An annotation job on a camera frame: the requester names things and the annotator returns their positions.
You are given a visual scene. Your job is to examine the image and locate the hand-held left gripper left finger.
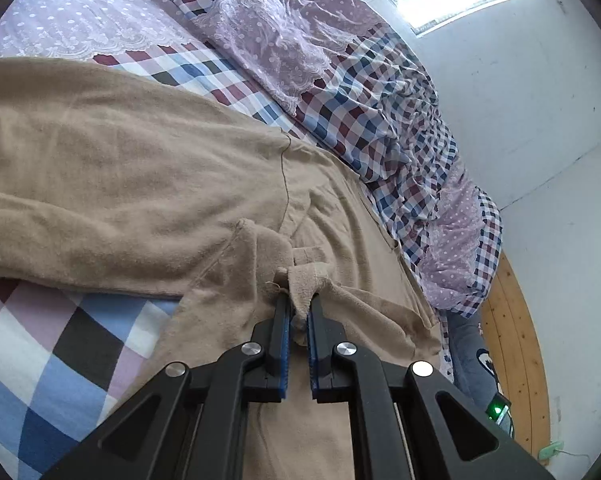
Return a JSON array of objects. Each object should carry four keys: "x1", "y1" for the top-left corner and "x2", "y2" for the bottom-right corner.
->
[{"x1": 40, "y1": 294, "x2": 292, "y2": 480}]

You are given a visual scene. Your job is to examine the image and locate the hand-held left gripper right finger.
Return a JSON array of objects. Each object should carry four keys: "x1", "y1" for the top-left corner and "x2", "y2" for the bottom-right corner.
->
[{"x1": 306, "y1": 296, "x2": 556, "y2": 480}]

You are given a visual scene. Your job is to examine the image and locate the tan fleece garment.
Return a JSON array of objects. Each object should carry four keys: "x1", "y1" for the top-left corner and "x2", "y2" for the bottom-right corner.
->
[{"x1": 0, "y1": 57, "x2": 443, "y2": 480}]

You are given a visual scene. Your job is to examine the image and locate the blue plush pillow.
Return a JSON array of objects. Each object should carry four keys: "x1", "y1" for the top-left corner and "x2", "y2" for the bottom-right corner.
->
[{"x1": 439, "y1": 305, "x2": 502, "y2": 403}]

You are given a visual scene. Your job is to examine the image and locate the charger with green light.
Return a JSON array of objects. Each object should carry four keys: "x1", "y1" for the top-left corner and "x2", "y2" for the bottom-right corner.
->
[{"x1": 484, "y1": 394, "x2": 515, "y2": 431}]

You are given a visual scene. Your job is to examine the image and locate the wooden headboard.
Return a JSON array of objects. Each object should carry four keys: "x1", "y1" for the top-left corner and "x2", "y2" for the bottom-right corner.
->
[{"x1": 479, "y1": 250, "x2": 555, "y2": 457}]

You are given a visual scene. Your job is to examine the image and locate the checkered bed sheet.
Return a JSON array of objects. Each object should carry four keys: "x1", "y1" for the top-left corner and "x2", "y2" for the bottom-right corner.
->
[{"x1": 0, "y1": 0, "x2": 321, "y2": 480}]

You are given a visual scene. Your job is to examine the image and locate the white power plug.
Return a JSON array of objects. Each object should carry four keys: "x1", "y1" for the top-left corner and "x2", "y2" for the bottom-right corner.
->
[{"x1": 536, "y1": 439, "x2": 567, "y2": 462}]

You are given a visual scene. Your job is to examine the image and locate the checkered quilt with lilac lace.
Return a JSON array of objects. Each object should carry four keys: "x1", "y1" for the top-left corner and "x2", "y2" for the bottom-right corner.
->
[{"x1": 115, "y1": 0, "x2": 503, "y2": 320}]

